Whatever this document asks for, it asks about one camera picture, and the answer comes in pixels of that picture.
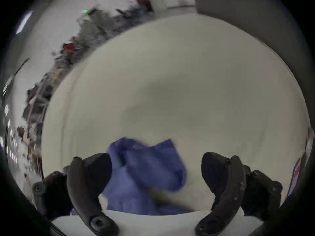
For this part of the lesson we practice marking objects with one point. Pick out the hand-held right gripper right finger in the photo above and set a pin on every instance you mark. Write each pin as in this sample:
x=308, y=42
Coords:
x=228, y=181

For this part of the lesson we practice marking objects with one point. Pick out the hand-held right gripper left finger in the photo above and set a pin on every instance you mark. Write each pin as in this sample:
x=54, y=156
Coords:
x=81, y=181

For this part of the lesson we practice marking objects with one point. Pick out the blue garment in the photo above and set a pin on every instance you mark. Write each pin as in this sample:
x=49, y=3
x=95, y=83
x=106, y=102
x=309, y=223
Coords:
x=145, y=173

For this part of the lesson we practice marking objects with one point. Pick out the bed with beige sheet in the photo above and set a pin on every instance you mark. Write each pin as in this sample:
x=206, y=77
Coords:
x=187, y=90

